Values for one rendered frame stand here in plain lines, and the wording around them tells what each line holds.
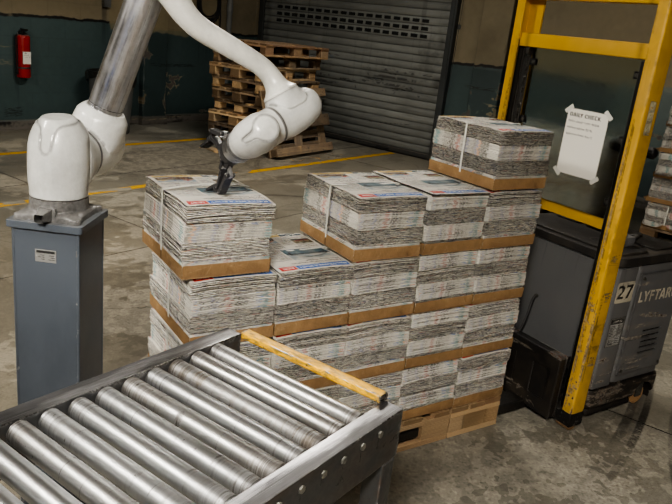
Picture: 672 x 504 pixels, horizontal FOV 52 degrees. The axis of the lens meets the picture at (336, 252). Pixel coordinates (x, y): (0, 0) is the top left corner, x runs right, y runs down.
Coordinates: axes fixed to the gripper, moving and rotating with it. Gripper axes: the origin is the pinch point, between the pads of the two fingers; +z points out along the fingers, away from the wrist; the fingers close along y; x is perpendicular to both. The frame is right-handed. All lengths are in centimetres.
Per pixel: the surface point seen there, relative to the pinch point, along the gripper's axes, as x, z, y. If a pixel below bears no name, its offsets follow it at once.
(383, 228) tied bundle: 58, -6, 24
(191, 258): -10.7, -3.7, 28.0
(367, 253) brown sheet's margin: 52, -3, 32
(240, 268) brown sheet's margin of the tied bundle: 4.8, -2.6, 32.3
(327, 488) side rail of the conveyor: -16, -75, 83
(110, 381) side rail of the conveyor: -46, -39, 57
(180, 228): -13.4, -5.2, 19.2
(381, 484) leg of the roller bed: 4, -63, 89
